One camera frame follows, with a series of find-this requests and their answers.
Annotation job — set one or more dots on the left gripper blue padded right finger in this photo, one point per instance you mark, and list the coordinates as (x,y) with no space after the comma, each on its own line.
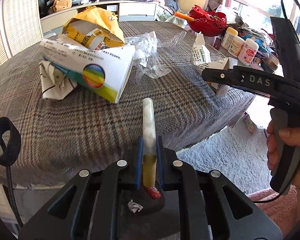
(160,163)

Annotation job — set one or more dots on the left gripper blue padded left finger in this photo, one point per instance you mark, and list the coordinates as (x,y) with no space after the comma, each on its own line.
(138,167)

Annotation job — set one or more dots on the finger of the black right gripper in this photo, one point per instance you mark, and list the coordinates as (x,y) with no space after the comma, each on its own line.
(219,76)

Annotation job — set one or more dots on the white yellow-tipped tube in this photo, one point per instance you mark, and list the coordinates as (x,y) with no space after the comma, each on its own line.
(149,162)

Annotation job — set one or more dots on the red cylindrical glue bottle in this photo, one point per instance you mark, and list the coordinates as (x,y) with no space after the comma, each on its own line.
(153,192)

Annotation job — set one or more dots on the small white torn carton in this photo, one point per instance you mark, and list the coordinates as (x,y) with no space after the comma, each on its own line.
(205,57)

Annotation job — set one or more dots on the clear plastic wrap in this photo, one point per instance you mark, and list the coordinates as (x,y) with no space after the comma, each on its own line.
(147,49)

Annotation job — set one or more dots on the white rainbow medicine box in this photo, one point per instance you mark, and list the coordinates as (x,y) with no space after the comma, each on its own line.
(105,72)

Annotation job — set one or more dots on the white paper ball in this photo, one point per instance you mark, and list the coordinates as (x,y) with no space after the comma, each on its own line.
(55,84)

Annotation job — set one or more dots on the yellow paper bag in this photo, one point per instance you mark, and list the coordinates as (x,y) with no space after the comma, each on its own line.
(95,28)

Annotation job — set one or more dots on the black trash bin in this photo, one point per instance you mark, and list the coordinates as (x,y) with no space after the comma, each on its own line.
(163,224)

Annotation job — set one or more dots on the person's right hand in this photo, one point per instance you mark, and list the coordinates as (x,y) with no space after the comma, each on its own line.
(291,137)

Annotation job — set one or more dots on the small white lotion bottle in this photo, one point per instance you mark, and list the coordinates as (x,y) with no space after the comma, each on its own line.
(236,46)

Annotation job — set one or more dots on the pink-labelled white bottle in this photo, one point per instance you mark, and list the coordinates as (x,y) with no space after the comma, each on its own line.
(248,51)

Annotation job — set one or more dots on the yellow-capped white bottle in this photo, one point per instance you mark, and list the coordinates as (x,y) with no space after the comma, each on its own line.
(228,37)

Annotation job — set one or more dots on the grey plaid tablecloth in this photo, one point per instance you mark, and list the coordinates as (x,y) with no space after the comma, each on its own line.
(84,131)

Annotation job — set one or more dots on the white wooden tv cabinet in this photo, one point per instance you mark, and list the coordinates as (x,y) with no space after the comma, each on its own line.
(121,10)

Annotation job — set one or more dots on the pink fuzzy clothing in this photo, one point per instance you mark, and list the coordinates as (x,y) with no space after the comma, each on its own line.
(283,211)

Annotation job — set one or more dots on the yellow plush backpack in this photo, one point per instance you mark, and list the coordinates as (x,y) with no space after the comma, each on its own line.
(60,5)

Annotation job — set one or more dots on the orange handled tool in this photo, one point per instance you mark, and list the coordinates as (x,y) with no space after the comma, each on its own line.
(183,16)

